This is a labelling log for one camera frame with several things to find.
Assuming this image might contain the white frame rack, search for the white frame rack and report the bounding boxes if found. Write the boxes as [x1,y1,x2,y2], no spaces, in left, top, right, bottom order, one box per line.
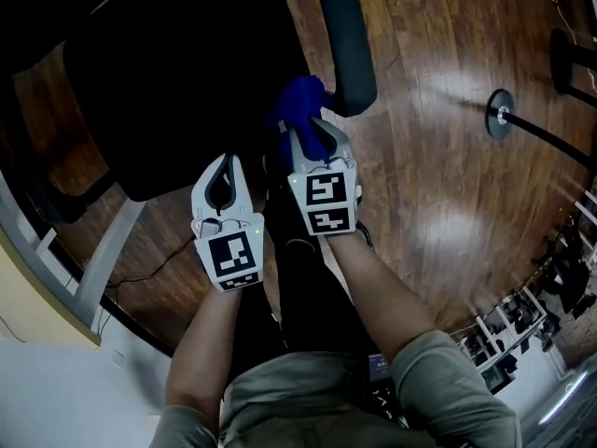
[454,282,563,391]

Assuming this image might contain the grey metal desk leg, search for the grey metal desk leg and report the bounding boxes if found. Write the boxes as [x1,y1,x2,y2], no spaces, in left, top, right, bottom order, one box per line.
[74,198,148,326]

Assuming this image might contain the black pole with round base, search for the black pole with round base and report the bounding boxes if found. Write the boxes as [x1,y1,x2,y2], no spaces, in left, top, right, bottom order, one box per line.
[484,89,597,170]

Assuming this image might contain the black braided cord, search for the black braided cord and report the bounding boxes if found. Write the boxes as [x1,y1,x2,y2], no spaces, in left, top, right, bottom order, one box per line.
[355,218,375,252]

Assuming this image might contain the person's left forearm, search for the person's left forearm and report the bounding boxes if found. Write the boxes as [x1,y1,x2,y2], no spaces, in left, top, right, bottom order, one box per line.
[163,287,243,433]

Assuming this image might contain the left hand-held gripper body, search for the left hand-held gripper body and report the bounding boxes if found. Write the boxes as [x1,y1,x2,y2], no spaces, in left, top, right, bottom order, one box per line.
[190,212,267,294]

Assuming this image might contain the small screen device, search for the small screen device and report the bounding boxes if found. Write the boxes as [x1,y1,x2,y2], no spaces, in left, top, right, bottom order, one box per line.
[366,352,396,385]

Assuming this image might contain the black chair seat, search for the black chair seat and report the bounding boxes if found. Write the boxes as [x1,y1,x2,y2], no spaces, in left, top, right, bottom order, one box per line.
[62,0,323,203]

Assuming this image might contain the person's grey-green sweatshirt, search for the person's grey-green sweatshirt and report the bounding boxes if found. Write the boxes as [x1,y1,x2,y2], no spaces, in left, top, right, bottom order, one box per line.
[148,329,522,448]

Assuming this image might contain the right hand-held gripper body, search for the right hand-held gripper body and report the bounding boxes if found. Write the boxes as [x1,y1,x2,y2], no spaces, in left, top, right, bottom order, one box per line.
[286,154,365,238]

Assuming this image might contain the blue cloth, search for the blue cloth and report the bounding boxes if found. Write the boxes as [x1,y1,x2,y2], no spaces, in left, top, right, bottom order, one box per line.
[263,75,335,165]

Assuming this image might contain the person's black trousers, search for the person's black trousers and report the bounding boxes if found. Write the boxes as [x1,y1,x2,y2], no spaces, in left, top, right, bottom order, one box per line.
[223,156,397,377]

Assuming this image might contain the glowing light strip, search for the glowing light strip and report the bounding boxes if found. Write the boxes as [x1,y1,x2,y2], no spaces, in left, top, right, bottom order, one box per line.
[538,371,589,427]

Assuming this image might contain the person's right forearm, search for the person's right forearm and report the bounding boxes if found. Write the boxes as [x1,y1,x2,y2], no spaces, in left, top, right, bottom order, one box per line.
[328,231,439,368]

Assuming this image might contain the black floor cable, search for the black floor cable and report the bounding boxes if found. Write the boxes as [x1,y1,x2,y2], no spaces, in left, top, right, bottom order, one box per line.
[95,238,197,335]

